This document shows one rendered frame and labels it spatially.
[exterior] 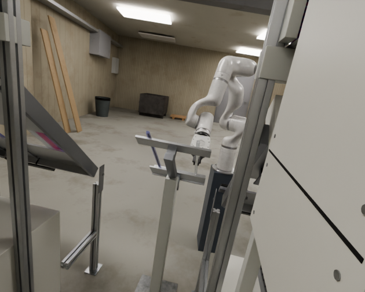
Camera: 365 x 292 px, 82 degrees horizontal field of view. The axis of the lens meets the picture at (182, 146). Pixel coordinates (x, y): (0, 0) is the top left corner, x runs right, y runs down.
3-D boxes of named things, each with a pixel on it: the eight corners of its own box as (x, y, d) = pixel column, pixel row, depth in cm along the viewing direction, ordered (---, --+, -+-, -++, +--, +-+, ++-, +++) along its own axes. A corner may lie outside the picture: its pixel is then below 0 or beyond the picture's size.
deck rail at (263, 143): (221, 206, 115) (222, 194, 118) (224, 207, 115) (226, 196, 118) (259, 143, 52) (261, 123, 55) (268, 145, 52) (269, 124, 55)
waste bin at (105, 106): (97, 113, 688) (98, 95, 672) (111, 116, 689) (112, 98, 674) (91, 115, 644) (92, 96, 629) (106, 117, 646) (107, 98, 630)
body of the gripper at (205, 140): (193, 130, 113) (189, 146, 107) (212, 133, 112) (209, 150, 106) (193, 138, 120) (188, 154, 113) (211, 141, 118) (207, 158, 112)
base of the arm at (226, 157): (210, 163, 173) (214, 141, 168) (233, 167, 173) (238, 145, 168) (213, 172, 154) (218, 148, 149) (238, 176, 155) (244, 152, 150)
